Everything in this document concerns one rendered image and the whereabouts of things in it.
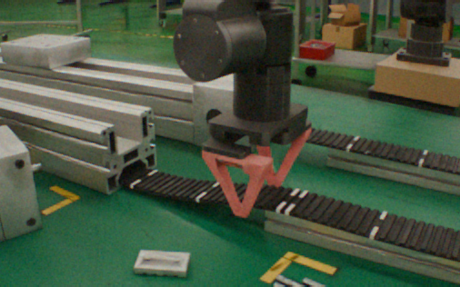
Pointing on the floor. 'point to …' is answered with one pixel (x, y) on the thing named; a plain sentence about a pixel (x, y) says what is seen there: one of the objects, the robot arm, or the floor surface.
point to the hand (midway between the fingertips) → (258, 193)
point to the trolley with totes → (355, 60)
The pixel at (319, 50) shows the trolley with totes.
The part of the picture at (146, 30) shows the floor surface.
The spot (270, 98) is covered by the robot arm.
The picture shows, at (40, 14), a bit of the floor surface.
